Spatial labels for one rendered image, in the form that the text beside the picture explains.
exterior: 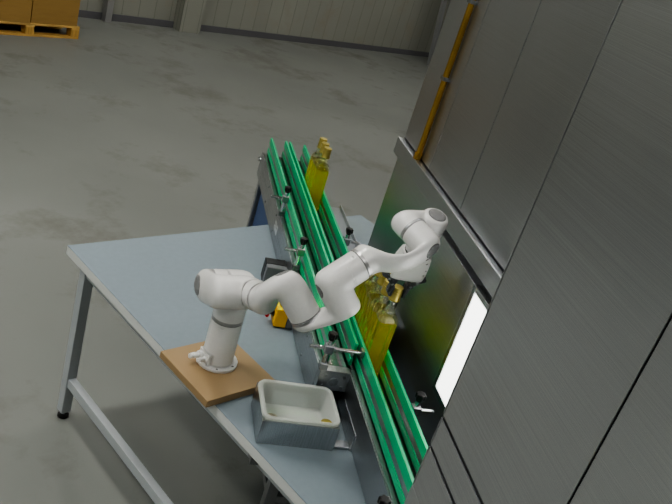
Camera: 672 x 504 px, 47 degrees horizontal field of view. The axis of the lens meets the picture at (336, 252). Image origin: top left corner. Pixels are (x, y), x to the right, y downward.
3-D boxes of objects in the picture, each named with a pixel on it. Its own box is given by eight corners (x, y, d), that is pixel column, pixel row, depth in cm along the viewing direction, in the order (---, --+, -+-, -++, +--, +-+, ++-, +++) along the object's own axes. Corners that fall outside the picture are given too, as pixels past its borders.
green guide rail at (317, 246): (351, 365, 233) (358, 344, 229) (348, 365, 232) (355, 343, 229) (283, 155, 384) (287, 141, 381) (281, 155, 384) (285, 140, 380)
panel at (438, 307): (495, 502, 181) (552, 386, 167) (484, 501, 180) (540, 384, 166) (400, 300, 259) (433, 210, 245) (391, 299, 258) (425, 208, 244)
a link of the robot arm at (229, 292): (274, 315, 209) (218, 315, 201) (241, 299, 230) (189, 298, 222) (277, 280, 208) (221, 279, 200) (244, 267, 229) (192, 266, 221)
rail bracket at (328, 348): (357, 375, 229) (370, 340, 224) (303, 368, 224) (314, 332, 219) (355, 369, 232) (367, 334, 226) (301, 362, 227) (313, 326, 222)
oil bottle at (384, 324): (378, 376, 232) (400, 317, 224) (361, 374, 231) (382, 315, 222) (373, 365, 237) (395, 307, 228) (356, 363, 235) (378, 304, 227)
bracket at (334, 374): (345, 393, 231) (351, 374, 228) (314, 389, 229) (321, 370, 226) (342, 386, 234) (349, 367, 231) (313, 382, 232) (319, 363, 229)
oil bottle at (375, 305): (372, 365, 237) (394, 306, 228) (355, 362, 236) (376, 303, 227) (369, 354, 242) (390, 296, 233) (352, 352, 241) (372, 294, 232)
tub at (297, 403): (333, 450, 216) (342, 426, 213) (255, 442, 210) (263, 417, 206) (323, 410, 231) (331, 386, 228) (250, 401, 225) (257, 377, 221)
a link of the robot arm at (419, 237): (350, 262, 203) (413, 221, 208) (380, 296, 197) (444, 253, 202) (348, 244, 196) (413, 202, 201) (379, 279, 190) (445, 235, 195)
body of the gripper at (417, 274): (433, 242, 216) (418, 270, 223) (400, 235, 213) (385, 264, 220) (438, 260, 211) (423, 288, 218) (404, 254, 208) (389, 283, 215)
